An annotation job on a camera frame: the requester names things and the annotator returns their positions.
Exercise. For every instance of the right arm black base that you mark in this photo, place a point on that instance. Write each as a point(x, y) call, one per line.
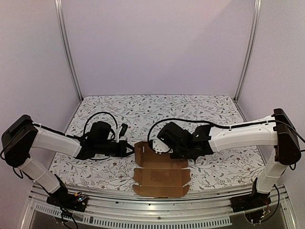
point(250, 201)

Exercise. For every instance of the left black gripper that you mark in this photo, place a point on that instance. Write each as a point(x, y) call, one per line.
point(122, 151)

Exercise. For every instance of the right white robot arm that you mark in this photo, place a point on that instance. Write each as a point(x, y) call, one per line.
point(275, 130)

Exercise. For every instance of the aluminium frame post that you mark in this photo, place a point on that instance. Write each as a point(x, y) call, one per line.
point(249, 50)
point(67, 49)

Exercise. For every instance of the floral patterned table mat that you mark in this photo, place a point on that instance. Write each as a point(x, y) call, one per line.
point(145, 115)

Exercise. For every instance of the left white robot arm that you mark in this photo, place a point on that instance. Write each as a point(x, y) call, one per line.
point(24, 134)

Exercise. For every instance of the right aluminium frame post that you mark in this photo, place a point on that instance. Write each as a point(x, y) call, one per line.
point(249, 50)

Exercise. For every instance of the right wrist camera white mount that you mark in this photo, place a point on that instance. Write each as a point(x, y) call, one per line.
point(159, 147)

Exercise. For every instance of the brown cardboard box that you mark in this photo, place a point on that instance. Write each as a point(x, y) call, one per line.
point(159, 176)

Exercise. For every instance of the aluminium front rail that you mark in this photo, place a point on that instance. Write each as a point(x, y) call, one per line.
point(113, 209)

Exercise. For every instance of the left aluminium frame post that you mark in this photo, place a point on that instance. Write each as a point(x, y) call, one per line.
point(67, 49)

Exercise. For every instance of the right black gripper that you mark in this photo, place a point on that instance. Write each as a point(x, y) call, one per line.
point(172, 148)

